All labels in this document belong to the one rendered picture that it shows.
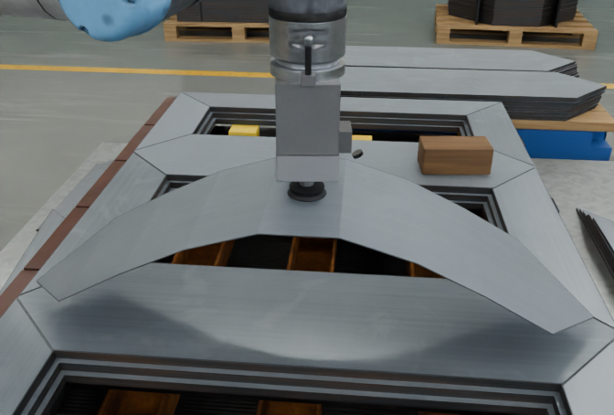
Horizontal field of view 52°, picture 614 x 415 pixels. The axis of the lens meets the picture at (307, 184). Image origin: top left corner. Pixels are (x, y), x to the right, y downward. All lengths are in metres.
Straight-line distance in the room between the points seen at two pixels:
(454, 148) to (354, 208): 0.47
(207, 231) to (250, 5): 4.58
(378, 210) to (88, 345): 0.37
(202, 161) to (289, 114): 0.57
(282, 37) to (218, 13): 4.66
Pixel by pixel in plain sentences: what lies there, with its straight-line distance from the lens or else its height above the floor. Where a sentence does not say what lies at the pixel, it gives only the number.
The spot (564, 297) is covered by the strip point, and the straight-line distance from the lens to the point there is 0.81.
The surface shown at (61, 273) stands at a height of 0.90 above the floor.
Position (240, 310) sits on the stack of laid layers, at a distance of 0.80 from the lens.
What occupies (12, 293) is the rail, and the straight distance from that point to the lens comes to 0.95.
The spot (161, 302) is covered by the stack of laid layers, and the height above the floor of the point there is 0.85.
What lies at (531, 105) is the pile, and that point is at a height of 0.83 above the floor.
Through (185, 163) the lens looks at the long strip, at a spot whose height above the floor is 0.85.
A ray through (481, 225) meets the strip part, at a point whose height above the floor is 0.95.
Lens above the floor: 1.35
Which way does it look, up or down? 28 degrees down
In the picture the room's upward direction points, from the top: straight up
